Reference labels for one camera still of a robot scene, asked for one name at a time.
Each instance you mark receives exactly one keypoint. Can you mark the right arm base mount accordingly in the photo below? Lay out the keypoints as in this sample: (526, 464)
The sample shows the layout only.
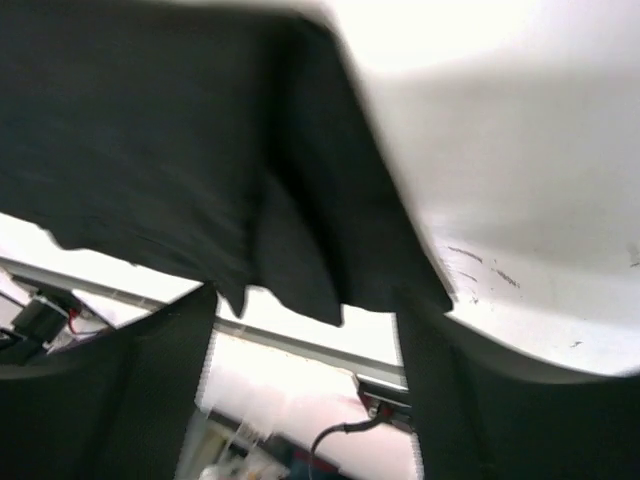
(48, 311)

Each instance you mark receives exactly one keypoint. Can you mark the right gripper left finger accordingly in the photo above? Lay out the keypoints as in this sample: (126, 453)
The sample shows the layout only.
(114, 406)

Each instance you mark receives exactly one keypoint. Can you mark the black pleated skirt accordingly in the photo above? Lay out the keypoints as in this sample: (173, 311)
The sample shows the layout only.
(221, 144)

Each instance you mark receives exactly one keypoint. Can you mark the front aluminium frame rail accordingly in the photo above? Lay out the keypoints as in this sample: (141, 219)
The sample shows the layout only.
(381, 371)

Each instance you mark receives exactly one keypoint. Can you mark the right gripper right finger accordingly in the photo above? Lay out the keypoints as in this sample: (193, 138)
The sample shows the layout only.
(485, 411)

